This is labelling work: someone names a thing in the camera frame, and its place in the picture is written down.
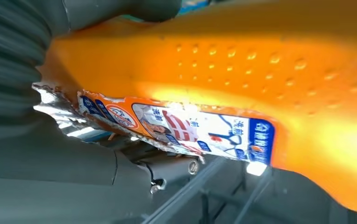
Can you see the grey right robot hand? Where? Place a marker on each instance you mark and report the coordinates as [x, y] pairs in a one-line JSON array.
[[57, 185]]

